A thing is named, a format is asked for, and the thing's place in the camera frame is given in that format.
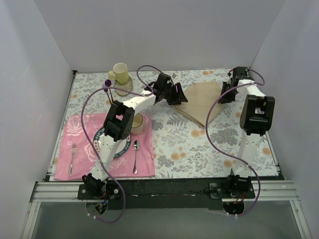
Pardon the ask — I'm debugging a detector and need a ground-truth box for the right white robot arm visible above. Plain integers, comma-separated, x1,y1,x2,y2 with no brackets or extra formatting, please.
218,67,275,198

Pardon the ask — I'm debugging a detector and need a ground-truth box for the purple plastic spoon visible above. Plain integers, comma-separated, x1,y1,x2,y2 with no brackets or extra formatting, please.
104,79,114,102

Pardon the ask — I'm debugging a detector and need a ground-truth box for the beige cloth napkin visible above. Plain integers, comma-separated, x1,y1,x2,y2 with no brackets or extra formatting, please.
173,82,221,128

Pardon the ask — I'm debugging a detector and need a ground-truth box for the cream mug dark rim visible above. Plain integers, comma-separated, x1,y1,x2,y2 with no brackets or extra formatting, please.
131,114,145,135

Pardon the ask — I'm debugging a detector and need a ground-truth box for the white plate teal rim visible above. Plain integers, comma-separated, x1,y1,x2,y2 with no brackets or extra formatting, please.
93,127,132,159

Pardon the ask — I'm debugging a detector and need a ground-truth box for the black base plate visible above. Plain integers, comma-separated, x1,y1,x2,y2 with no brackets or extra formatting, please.
208,182,255,199
77,183,122,200

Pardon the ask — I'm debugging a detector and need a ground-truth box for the yellow mug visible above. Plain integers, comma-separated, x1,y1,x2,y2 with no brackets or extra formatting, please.
108,63,129,85

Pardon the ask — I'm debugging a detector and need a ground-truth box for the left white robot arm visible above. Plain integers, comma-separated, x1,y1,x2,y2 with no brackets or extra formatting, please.
81,73,188,199

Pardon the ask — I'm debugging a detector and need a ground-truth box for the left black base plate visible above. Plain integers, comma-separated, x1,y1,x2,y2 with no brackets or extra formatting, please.
77,183,122,200

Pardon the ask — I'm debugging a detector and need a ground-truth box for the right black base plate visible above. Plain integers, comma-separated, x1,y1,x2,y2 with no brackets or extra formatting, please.
208,182,255,199

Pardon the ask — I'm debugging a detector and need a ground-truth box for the aluminium frame rail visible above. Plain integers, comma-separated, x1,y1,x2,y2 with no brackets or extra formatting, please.
30,178,299,202

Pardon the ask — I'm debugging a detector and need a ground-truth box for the purple plastic fork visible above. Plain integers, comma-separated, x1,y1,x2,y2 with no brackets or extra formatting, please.
102,84,112,103

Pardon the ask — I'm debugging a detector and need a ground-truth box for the round woven coaster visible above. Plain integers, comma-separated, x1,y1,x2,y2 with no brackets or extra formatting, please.
114,76,133,97

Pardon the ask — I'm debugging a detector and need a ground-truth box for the silver metal spoon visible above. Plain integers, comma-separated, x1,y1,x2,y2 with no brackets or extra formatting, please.
133,140,140,174

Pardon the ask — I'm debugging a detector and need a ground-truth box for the silver metal fork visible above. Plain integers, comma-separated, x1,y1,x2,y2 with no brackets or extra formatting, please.
68,143,77,176

